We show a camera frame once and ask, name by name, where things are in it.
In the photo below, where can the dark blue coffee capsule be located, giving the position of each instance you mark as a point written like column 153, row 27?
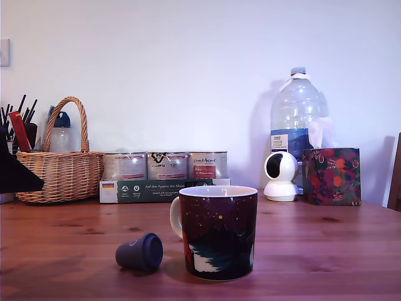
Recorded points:
column 141, row 254

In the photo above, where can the dark night-sky print mug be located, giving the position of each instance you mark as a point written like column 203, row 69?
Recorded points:
column 219, row 235

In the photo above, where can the black stick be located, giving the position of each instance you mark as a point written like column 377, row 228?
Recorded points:
column 22, row 103
column 3, row 119
column 32, row 111

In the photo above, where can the clear bottle with blue lid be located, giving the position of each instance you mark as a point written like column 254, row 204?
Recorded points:
column 62, row 138

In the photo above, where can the silver tin can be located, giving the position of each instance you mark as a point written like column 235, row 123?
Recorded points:
column 125, row 166

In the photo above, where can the green cardboard can tray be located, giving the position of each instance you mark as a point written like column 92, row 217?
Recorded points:
column 144, row 191

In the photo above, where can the silver can with black scribble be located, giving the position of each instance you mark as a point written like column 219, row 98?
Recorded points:
column 167, row 166

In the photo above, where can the silver can with red label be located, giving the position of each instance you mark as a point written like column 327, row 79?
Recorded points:
column 206, row 164

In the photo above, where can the large clear water bottle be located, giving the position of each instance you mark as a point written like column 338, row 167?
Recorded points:
column 297, row 109

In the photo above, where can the white tissue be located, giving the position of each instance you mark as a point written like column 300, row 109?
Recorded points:
column 319, row 131

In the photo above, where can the floral print tissue box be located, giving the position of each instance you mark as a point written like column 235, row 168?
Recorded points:
column 332, row 178

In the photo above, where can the white wall switch plate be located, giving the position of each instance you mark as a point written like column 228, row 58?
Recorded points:
column 4, row 53

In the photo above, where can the small white round camera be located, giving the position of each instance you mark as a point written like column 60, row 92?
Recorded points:
column 282, row 185

